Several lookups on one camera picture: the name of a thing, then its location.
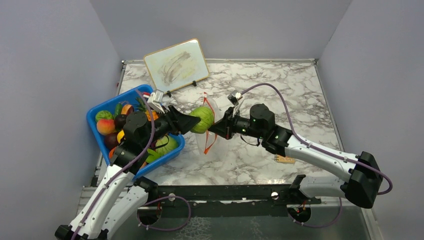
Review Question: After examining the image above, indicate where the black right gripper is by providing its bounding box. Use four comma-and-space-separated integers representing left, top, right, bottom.
208, 106, 265, 141

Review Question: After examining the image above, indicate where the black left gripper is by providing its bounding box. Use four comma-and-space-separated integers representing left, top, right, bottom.
141, 105, 201, 149

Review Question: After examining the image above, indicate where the clear orange-zip bag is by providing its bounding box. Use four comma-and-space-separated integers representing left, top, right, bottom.
194, 92, 223, 157

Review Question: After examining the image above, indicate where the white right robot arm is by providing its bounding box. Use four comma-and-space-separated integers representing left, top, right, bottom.
209, 104, 383, 209

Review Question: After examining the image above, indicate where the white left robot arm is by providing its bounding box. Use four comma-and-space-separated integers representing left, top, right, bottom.
54, 105, 201, 240

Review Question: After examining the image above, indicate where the toy pineapple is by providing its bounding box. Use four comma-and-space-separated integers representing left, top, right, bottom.
134, 96, 159, 121

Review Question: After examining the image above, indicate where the green toy starfruit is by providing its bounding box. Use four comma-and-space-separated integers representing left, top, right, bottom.
145, 148, 161, 164

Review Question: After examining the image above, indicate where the white drawing board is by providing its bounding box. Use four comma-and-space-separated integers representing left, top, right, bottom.
143, 38, 210, 92

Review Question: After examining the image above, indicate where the dark purple toy plum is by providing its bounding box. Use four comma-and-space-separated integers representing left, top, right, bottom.
114, 114, 127, 130

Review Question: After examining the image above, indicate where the yellow toy pear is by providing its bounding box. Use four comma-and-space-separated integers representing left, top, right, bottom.
116, 130, 125, 144

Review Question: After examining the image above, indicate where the green toy pepper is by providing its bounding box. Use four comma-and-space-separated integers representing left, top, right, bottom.
113, 103, 123, 117

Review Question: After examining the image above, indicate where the small orange notebook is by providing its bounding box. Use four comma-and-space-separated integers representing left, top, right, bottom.
274, 154, 296, 164

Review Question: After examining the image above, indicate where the dark red toy fruit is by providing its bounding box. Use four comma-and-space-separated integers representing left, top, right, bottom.
103, 132, 119, 150

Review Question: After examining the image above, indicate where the blue plastic basket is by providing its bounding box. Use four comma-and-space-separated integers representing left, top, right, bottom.
86, 84, 185, 181

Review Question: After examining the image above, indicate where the small orange toy pumpkin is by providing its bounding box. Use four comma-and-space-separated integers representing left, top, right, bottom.
108, 147, 116, 159

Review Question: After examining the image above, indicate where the small green toy cabbage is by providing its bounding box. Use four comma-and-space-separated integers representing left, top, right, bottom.
95, 110, 114, 122

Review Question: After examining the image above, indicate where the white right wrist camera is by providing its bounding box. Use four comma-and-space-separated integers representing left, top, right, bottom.
227, 90, 244, 117

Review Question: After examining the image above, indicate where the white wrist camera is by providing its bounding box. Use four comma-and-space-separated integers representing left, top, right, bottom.
227, 90, 244, 117
147, 89, 165, 114

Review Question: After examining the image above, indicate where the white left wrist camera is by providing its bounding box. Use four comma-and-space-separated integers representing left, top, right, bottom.
147, 89, 165, 114

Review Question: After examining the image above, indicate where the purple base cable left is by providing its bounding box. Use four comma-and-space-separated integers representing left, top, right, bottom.
136, 195, 192, 232

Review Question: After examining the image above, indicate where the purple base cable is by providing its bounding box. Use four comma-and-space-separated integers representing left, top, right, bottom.
136, 195, 192, 232
286, 197, 344, 230

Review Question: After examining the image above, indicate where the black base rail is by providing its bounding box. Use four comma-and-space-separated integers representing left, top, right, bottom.
118, 175, 322, 219

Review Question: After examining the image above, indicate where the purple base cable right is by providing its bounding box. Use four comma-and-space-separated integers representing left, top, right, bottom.
286, 197, 344, 230

